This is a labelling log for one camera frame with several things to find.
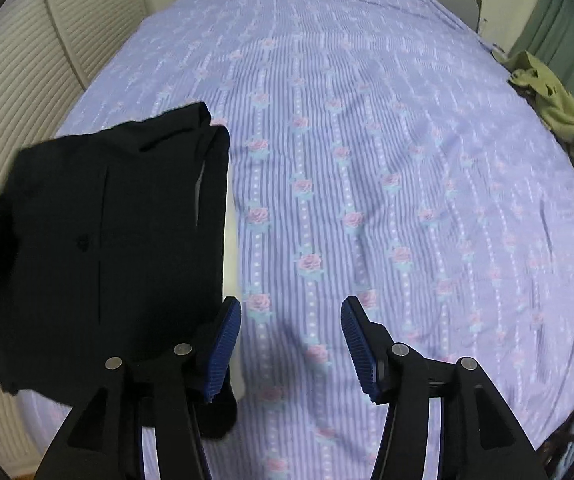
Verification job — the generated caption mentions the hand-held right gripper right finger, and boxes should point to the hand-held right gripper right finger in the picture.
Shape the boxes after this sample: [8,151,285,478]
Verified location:
[341,296,550,480]

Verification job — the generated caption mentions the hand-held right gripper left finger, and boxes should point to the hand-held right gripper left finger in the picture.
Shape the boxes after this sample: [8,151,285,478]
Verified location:
[33,296,242,480]

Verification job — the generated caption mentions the black pants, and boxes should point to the black pants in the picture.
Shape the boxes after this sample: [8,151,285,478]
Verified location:
[0,101,240,442]

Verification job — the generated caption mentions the white folded cloth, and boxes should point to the white folded cloth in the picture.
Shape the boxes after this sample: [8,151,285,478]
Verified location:
[223,207,248,397]

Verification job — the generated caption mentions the white closet doors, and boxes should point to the white closet doors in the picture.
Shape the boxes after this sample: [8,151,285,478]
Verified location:
[0,0,148,466]

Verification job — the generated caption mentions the purple floral bedsheet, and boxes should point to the purple floral bedsheet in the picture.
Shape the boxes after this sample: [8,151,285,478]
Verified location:
[14,0,574,480]

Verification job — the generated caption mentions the olive green garment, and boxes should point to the olive green garment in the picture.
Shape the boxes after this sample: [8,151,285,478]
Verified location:
[508,50,574,170]

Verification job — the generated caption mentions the green curtain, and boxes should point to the green curtain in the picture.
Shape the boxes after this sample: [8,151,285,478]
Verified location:
[514,0,574,128]

